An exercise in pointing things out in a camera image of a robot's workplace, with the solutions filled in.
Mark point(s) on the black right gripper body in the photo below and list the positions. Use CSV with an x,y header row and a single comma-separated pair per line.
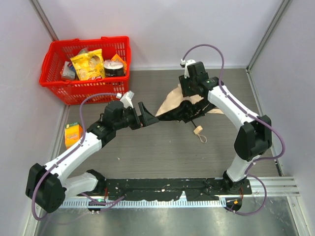
x,y
188,112

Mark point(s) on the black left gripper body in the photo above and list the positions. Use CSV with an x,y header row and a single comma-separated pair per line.
x,y
135,118

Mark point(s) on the beige and black umbrella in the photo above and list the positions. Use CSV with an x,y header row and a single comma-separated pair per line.
x,y
178,108

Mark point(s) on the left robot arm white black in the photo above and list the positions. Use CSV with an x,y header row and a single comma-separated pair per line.
x,y
50,184

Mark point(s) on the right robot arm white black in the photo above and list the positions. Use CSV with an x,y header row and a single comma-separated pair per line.
x,y
254,134

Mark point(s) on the black cd spindle case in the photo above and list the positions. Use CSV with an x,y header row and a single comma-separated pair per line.
x,y
112,69

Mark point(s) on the orange juice carton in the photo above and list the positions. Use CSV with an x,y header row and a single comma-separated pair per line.
x,y
72,133

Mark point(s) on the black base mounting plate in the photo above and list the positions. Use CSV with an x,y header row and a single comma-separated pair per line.
x,y
167,189

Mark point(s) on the orange snack packet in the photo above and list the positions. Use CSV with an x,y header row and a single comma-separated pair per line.
x,y
118,60

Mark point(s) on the yellow chips bag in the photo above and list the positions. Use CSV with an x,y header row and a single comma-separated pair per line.
x,y
89,66

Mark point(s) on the red plastic shopping basket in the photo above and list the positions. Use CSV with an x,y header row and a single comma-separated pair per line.
x,y
74,92

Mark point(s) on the grey small box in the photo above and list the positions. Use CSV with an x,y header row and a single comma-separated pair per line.
x,y
67,73

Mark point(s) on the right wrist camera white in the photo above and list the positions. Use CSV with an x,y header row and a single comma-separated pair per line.
x,y
184,64

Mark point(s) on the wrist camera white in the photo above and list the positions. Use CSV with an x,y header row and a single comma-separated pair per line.
x,y
184,64
126,99

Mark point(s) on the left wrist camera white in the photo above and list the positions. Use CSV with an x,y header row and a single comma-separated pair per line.
x,y
126,99

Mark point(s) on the white slotted cable duct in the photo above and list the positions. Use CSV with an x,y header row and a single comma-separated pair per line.
x,y
83,202

